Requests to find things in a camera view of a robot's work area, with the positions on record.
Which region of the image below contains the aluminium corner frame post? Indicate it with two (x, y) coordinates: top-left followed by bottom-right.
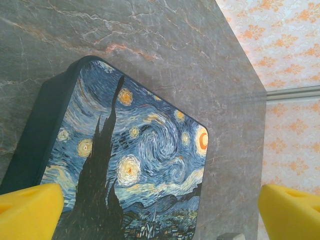
(266, 84), (320, 102)

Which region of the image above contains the starry night painted tin box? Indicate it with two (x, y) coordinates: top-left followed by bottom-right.
(0, 55), (210, 240)

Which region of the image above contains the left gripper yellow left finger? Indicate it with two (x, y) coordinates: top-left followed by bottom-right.
(0, 182), (64, 240)

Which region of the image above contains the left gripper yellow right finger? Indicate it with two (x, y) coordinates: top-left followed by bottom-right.
(257, 184), (320, 240)

